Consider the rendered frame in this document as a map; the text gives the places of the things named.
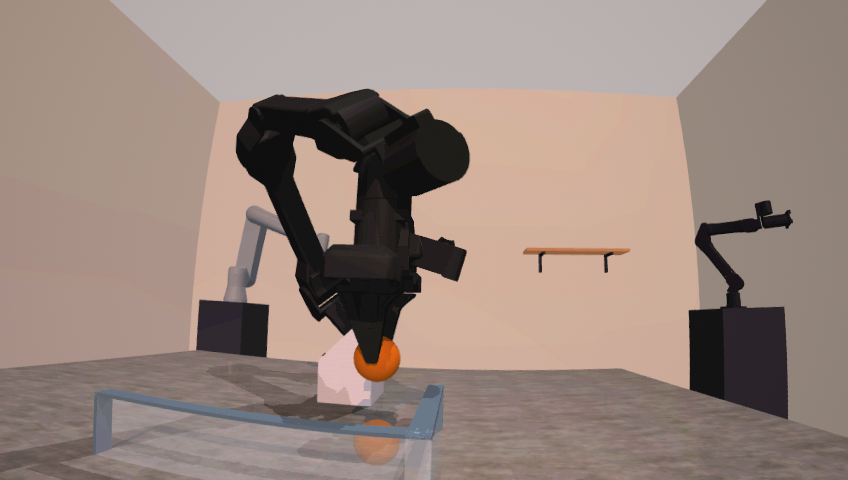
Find low clear walls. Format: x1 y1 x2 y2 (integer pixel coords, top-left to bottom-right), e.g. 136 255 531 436
95 392 443 480

